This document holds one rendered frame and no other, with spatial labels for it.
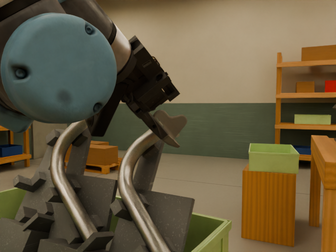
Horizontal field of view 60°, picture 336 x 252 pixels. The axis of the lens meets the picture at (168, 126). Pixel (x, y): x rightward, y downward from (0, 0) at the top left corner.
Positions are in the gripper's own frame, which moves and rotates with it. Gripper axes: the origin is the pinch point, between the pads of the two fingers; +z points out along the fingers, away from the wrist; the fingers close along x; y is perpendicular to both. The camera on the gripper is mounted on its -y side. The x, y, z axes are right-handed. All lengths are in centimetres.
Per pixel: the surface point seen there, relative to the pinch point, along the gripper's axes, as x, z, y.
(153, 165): -3.6, 3.9, -6.3
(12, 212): 17, 10, -51
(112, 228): -0.8, 19.9, -28.8
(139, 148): -1.2, -0.6, -6.0
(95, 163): 294, 331, -185
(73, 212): -4.6, -1.6, -23.8
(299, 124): 195, 489, 152
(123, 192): -7.6, -1.1, -12.8
